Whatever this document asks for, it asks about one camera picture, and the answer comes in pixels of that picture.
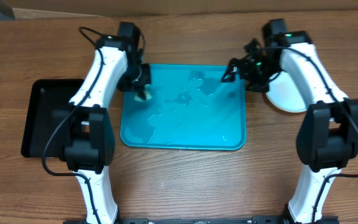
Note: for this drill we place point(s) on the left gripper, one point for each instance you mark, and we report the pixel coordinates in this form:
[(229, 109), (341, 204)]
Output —
[(146, 78)]

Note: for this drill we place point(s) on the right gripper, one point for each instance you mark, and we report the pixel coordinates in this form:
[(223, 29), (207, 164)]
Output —
[(245, 65)]

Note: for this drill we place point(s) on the green sponge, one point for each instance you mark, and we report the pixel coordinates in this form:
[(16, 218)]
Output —
[(143, 96)]

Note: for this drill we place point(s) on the light blue plate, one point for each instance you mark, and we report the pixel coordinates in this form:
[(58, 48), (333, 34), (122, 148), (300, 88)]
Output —
[(284, 94)]

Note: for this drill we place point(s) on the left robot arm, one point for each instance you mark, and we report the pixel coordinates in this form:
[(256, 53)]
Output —
[(82, 145)]

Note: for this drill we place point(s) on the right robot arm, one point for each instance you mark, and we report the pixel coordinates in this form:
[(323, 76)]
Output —
[(328, 136)]

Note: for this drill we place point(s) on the teal plastic tray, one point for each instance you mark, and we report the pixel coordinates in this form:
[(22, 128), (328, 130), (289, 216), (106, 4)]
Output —
[(190, 108)]

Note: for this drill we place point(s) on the cardboard strip at back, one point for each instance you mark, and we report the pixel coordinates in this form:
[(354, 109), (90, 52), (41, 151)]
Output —
[(176, 7)]

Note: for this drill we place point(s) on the black rectangular bin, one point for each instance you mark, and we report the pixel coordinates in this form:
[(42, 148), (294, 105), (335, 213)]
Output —
[(47, 95)]

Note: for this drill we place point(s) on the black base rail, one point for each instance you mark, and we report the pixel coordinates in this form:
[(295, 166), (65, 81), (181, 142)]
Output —
[(197, 221)]

